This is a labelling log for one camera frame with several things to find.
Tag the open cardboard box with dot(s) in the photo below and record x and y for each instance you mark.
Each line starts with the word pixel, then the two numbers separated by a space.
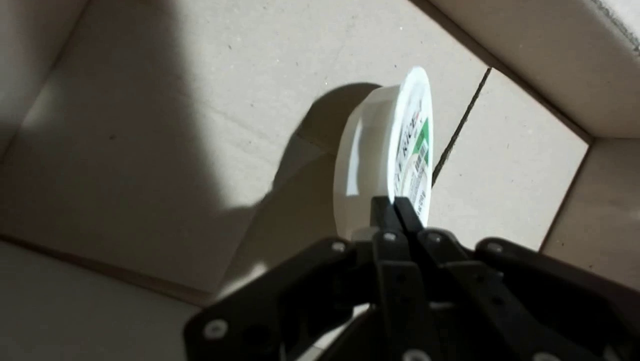
pixel 166 133

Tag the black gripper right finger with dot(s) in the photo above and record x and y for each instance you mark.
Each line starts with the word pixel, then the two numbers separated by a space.
pixel 533 301

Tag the white rice bowl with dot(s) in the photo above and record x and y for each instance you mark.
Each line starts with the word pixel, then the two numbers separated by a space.
pixel 361 161

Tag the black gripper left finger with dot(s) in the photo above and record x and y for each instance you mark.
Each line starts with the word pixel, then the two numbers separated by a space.
pixel 320 293

